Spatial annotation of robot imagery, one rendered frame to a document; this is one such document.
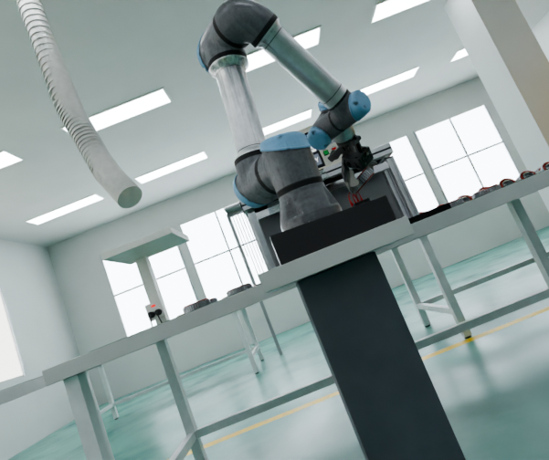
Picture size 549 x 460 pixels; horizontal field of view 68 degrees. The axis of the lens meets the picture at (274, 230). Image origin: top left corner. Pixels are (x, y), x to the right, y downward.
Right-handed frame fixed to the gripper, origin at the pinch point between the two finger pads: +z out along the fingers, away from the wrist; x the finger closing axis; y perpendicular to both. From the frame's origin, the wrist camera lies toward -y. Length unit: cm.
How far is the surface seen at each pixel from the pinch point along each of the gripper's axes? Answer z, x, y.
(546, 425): 69, -29, 66
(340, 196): 18.8, 7.1, -25.9
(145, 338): -11, -91, -17
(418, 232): 7.3, -11.7, 28.9
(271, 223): 12.4, -21.1, -42.3
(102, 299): 290, -131, -695
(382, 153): 7.0, 24.3, -9.5
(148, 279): 24, -73, -110
